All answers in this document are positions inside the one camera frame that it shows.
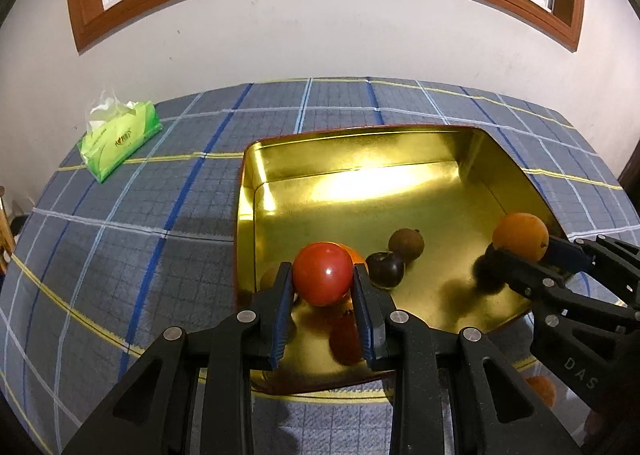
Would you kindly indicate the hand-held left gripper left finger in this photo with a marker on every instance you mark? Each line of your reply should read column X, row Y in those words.
column 281, row 325

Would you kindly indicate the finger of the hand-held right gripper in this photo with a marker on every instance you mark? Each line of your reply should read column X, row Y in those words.
column 567, row 252
column 520, row 269

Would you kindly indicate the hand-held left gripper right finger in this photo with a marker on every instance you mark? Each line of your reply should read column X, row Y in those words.
column 364, row 330

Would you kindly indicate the small orange kumquat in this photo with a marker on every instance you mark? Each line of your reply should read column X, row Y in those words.
column 520, row 236
column 542, row 390

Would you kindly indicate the dark round fruit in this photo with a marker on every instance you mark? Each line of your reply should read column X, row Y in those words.
column 385, row 270

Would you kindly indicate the red tomato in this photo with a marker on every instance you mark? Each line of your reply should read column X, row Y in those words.
column 322, row 273

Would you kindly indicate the large orange mandarin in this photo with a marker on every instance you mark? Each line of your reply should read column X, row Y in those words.
column 356, row 255

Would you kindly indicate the gold metal tin tray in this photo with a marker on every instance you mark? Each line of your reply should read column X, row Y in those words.
column 425, row 200

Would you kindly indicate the blue plaid tablecloth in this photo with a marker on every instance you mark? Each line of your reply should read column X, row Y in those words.
column 140, row 255

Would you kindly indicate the green tissue pack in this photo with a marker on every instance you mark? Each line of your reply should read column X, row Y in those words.
column 120, row 142

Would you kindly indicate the wooden chair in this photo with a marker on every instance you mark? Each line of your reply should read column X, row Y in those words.
column 4, row 230

